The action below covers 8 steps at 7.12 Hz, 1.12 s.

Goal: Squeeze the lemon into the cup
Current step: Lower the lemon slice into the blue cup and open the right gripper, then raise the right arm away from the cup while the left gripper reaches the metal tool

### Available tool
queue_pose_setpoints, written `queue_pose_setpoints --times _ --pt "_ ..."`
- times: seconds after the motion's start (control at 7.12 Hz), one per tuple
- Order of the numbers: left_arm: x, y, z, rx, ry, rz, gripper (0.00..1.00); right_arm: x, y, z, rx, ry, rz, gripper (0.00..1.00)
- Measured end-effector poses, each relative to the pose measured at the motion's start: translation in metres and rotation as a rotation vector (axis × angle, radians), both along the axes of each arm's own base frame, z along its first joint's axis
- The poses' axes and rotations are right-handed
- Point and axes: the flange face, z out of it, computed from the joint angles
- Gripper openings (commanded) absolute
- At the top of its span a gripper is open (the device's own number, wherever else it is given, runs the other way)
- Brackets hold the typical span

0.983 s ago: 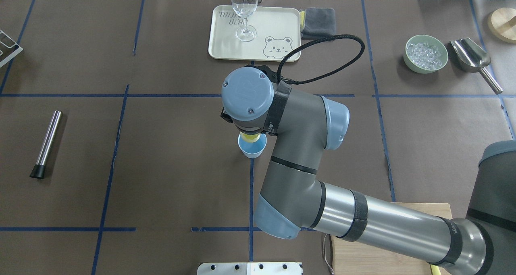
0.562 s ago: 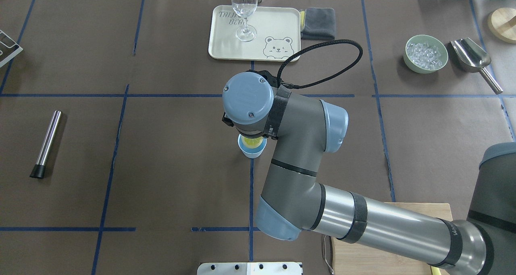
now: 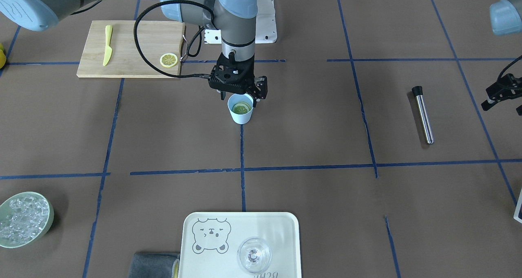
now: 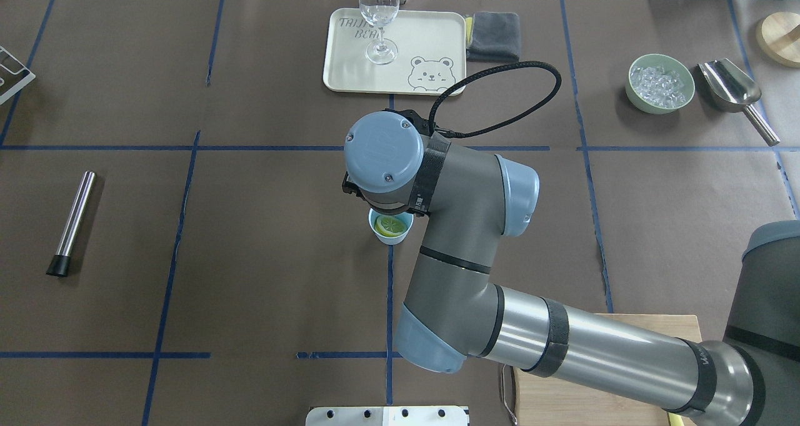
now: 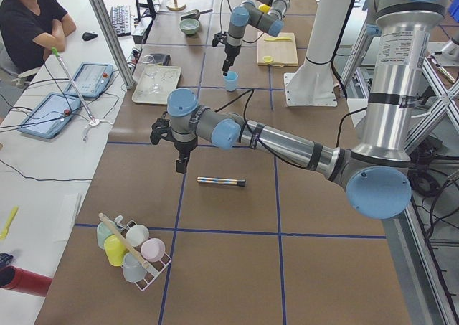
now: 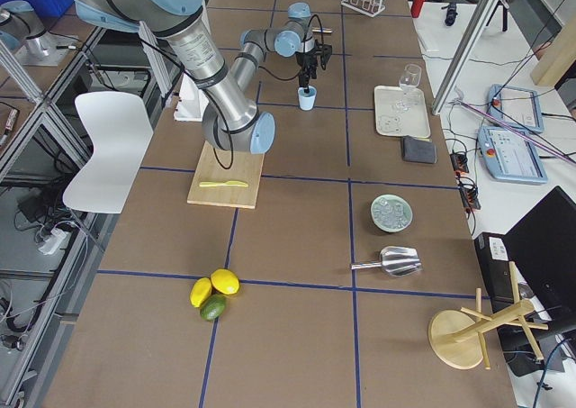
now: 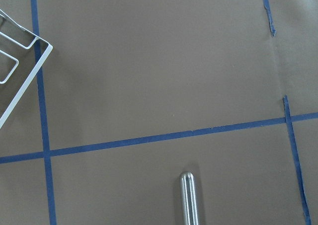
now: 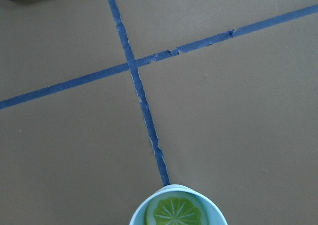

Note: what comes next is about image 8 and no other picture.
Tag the yellow lemon slice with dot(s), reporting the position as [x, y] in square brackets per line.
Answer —
[175, 208]

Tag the light blue cup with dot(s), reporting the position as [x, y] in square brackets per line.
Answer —
[215, 217]

